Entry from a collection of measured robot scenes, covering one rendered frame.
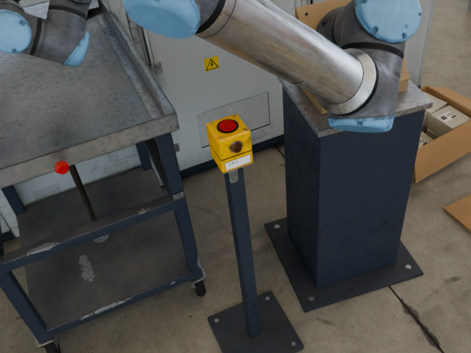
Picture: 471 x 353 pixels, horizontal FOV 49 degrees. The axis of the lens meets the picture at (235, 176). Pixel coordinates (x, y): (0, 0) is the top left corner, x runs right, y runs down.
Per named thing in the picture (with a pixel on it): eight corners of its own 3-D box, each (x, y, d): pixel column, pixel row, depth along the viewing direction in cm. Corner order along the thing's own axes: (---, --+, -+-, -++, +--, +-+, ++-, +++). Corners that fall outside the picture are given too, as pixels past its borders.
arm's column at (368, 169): (359, 211, 214) (375, 56, 164) (395, 266, 192) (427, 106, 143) (287, 232, 209) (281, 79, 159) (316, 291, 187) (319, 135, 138)
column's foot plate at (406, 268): (367, 195, 220) (367, 192, 218) (423, 275, 188) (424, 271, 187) (263, 225, 213) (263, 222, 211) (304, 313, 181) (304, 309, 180)
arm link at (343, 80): (414, 67, 122) (179, -113, 67) (403, 139, 121) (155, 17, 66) (357, 71, 132) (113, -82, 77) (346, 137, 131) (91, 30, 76)
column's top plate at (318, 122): (376, 54, 165) (377, 48, 164) (432, 107, 142) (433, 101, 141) (277, 78, 160) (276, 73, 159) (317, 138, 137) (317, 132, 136)
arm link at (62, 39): (95, 19, 123) (41, 2, 116) (86, 66, 122) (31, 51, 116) (85, 28, 131) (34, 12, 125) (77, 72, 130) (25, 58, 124)
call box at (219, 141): (254, 164, 121) (251, 129, 114) (223, 175, 119) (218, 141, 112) (240, 145, 127) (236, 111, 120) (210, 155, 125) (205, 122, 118)
